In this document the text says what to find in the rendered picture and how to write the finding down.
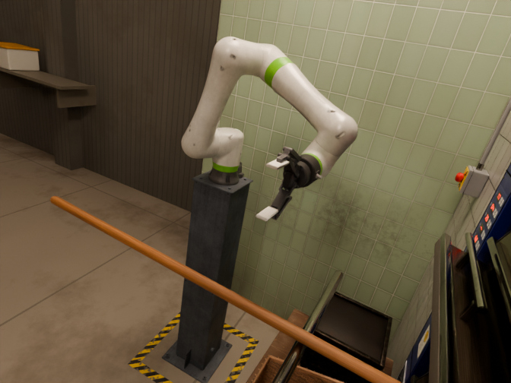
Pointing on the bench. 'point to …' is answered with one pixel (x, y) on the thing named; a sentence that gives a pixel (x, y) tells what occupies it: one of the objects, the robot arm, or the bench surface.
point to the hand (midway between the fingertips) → (268, 191)
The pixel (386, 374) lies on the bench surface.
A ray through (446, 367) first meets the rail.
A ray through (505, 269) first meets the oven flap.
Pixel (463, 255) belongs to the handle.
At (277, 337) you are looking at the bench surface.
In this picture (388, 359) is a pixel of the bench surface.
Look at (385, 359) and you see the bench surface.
